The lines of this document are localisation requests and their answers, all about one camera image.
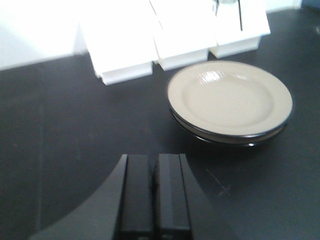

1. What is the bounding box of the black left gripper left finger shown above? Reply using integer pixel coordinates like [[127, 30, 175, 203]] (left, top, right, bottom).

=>
[[31, 154, 154, 240]]

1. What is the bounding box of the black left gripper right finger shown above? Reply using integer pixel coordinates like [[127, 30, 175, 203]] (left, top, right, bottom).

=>
[[154, 153, 238, 240]]

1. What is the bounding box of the beige plate with black rim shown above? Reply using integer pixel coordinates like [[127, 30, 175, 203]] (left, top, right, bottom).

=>
[[170, 109, 288, 147]]

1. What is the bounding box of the left white storage bin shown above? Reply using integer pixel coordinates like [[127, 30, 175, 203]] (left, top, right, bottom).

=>
[[80, 0, 158, 85]]

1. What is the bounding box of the white storage bin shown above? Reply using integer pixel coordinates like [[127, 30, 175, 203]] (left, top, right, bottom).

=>
[[149, 0, 217, 71], [80, 0, 158, 85], [210, 0, 271, 59]]

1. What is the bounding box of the right white storage bin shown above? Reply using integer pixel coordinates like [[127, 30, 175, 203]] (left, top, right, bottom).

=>
[[210, 0, 271, 59]]

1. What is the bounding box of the middle white storage bin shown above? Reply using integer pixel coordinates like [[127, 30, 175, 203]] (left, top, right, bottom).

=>
[[149, 0, 217, 71]]

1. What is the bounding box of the glass flask on black tripod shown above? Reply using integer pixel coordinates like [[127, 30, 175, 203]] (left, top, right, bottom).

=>
[[212, 0, 243, 32]]

